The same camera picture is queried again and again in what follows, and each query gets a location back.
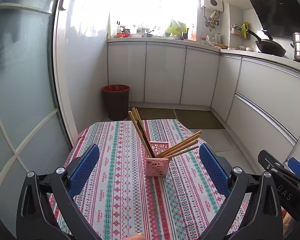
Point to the person's right hand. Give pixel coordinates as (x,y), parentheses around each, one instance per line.
(286,218)

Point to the patterned red green tablecloth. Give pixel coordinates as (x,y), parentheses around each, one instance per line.
(119,200)

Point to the wooden chopstick on table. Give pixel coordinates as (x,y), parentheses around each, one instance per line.
(180,148)
(141,129)
(182,152)

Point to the person's left hand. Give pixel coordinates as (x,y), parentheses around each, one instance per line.
(137,236)

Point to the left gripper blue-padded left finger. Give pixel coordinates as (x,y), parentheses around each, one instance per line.
(80,168)

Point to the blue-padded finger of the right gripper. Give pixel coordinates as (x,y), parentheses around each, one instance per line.
(294,166)

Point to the green yellow item on counter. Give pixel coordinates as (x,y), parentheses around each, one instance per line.
(176,28)

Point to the dark bin with red liner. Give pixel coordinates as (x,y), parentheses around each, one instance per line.
(116,98)

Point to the black wok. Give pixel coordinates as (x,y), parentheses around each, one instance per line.
(268,46)

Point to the brown floor mat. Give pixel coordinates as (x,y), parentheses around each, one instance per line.
(191,119)

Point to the pink perforated plastic basket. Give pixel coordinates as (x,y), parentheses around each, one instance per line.
(157,167)

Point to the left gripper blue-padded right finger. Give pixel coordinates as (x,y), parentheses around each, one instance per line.
(219,176)

